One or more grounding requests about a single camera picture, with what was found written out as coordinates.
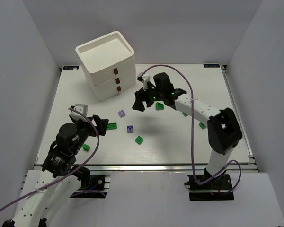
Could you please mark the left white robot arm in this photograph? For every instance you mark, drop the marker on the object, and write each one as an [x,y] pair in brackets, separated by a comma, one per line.
[60,177]

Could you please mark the white drawer cabinet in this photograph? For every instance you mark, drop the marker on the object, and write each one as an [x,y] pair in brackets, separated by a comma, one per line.
[108,63]

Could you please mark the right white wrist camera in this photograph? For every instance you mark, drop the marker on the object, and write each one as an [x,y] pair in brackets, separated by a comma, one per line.
[143,78]

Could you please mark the green lego plate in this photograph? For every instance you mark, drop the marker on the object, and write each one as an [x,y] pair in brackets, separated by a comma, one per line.
[112,126]

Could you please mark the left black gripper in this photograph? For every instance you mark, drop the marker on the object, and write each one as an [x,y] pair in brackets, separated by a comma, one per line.
[93,125]

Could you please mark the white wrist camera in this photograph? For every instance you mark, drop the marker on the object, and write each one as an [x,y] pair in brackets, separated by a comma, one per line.
[143,78]
[77,112]

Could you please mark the aluminium table front rail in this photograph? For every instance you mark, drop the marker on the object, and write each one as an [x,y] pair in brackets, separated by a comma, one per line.
[244,167]

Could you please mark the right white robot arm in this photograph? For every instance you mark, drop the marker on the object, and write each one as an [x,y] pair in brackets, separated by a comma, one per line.
[223,129]

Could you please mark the purple studded lego brick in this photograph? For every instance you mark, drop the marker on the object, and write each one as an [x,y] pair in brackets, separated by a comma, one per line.
[121,113]

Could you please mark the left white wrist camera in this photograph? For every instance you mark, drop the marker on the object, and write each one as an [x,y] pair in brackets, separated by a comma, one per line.
[77,112]

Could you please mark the green square lego brick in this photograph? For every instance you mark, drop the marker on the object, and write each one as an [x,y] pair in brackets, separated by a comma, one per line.
[139,140]

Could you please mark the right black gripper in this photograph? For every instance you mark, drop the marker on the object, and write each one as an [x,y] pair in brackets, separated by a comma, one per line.
[146,96]

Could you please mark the purple upside-down lego brick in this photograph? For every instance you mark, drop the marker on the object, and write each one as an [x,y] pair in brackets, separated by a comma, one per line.
[130,129]

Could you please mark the small green lego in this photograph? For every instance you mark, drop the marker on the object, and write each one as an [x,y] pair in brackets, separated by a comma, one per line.
[202,125]
[85,147]

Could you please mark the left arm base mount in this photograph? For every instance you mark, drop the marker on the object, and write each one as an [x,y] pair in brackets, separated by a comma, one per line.
[92,186]

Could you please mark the green sloped lego brick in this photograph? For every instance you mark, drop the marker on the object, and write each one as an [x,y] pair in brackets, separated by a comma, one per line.
[159,106]

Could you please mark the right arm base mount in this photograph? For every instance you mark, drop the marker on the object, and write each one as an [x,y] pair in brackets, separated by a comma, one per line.
[215,190]

